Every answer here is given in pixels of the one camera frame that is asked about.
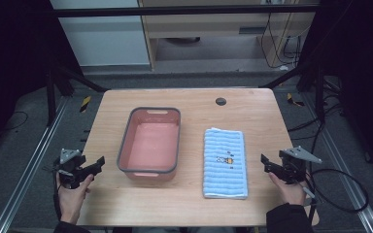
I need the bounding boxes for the black hanging desk cables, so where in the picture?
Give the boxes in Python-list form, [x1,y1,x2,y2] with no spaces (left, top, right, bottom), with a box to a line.
[259,12,303,70]

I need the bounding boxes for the white cabinet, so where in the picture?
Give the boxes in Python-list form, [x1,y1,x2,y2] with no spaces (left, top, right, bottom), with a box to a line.
[50,0,152,68]

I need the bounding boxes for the light wooden desk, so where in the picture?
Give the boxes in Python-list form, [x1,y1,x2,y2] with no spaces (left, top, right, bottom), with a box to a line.
[137,0,321,72]

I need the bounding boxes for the black horizontal frame bar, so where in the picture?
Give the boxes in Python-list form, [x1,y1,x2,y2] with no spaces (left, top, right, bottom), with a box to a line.
[50,4,322,18]

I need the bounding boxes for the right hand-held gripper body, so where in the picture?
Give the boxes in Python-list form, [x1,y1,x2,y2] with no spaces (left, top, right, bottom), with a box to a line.
[278,146,323,185]

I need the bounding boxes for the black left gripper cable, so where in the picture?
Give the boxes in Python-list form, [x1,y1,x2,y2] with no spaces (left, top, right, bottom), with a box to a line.
[52,179,63,221]

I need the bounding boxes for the person's right hand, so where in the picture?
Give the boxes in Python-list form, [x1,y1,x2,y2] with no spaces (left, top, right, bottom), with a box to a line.
[268,171,309,207]

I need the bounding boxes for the thin black floor cable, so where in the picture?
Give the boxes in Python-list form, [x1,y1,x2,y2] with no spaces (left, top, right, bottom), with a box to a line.
[0,111,30,134]

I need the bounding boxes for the blue striped towel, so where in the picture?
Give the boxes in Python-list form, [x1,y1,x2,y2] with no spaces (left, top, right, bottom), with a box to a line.
[202,127,250,200]

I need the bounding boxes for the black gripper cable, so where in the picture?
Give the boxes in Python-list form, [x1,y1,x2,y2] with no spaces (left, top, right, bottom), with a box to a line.
[52,179,63,221]
[303,167,370,215]

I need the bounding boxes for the yellow black floor tape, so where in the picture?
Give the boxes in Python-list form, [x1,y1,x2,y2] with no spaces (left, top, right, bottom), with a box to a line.
[286,92,306,108]
[79,95,92,114]

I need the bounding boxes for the black metal stand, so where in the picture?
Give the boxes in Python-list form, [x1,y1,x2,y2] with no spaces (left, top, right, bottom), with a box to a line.
[257,61,326,124]
[44,56,110,128]

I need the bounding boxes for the black floor cables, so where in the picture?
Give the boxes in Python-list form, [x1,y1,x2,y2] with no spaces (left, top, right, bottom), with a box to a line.
[286,93,348,142]

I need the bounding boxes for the pink basin with grey rim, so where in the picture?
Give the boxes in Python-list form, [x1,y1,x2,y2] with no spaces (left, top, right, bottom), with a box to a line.
[116,107,182,182]

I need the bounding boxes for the dark curtain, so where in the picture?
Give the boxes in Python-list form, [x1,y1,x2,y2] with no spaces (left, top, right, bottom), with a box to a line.
[0,0,83,159]
[299,0,373,181]

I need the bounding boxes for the aluminium floor rail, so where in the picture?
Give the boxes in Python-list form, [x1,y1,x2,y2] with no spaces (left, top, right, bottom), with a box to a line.
[300,92,373,233]
[0,96,70,233]

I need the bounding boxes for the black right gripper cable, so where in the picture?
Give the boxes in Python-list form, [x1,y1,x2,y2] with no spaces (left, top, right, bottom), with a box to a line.
[303,167,370,215]

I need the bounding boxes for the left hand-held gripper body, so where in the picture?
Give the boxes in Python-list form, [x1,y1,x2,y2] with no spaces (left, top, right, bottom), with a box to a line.
[53,148,90,190]

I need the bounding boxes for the person's left hand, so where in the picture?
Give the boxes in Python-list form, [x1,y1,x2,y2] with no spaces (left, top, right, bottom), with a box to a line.
[55,173,95,225]

